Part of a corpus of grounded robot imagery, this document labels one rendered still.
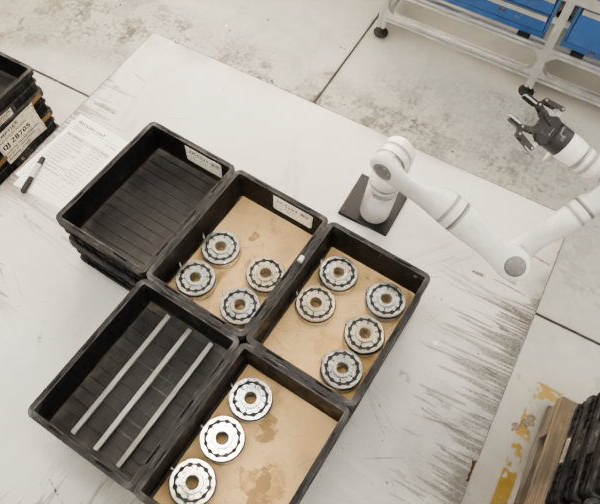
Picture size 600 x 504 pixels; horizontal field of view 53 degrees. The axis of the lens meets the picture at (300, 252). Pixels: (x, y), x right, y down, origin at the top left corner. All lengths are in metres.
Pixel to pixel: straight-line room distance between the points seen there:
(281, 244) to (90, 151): 0.75
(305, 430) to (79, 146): 1.18
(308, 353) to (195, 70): 1.16
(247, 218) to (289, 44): 1.82
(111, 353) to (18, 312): 0.37
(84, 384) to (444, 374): 0.93
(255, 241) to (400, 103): 1.67
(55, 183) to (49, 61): 1.51
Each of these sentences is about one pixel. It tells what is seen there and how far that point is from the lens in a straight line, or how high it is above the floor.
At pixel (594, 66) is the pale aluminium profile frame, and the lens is 3.20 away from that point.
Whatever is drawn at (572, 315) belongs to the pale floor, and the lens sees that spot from 2.74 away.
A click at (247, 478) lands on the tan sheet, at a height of 0.83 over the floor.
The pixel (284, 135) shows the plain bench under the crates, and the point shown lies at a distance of 2.03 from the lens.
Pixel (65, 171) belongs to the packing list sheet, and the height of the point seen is 0.70.
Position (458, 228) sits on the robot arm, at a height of 0.94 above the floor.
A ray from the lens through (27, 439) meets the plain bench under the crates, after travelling 1.71.
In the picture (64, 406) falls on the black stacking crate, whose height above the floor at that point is 0.83.
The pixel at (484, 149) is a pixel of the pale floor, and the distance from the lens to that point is 3.07.
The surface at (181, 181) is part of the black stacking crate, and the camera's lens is 1.78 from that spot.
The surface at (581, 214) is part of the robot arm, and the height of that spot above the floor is 1.00.
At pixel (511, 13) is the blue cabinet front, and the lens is 3.16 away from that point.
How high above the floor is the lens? 2.26
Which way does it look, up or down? 61 degrees down
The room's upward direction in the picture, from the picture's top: 4 degrees clockwise
